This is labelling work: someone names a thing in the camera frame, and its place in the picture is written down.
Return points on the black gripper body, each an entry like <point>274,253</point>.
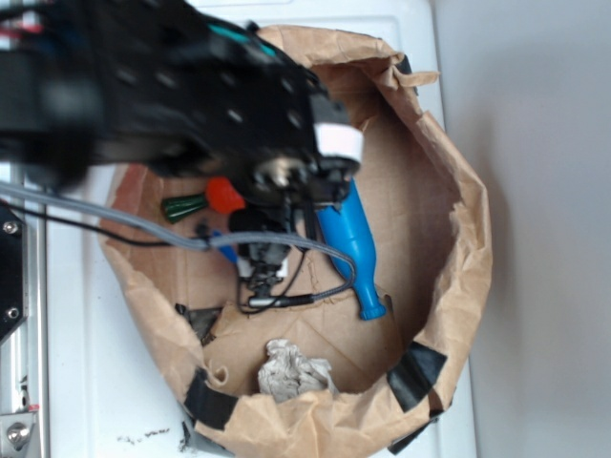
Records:
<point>289,187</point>

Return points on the white plastic tray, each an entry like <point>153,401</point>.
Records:
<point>106,397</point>

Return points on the orange toy carrot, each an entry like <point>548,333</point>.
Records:
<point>218,195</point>

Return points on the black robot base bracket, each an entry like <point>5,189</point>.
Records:
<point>13,272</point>

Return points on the crumpled grey cloth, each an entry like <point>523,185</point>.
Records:
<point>288,372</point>

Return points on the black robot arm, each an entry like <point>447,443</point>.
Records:
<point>184,93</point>

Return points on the brown paper bag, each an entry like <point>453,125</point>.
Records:
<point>429,215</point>

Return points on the blue toy bottle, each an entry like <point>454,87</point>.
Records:
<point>347,229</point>

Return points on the metal frame rail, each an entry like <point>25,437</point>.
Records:
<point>25,418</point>

